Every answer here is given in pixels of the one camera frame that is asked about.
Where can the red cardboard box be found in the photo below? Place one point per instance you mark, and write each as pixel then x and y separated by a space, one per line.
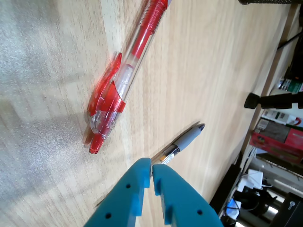
pixel 272 146

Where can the red retractable pen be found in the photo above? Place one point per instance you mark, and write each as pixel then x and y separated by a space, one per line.
pixel 139 45

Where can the white power adapter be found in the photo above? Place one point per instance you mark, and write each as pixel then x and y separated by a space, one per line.
pixel 253 177

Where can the black camera tripod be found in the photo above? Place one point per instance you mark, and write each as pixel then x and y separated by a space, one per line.
pixel 272 100

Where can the black electronic device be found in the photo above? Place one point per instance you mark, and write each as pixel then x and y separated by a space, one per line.
pixel 291 212

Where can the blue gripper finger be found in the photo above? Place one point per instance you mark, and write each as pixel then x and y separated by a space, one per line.
pixel 184 205
pixel 123 201

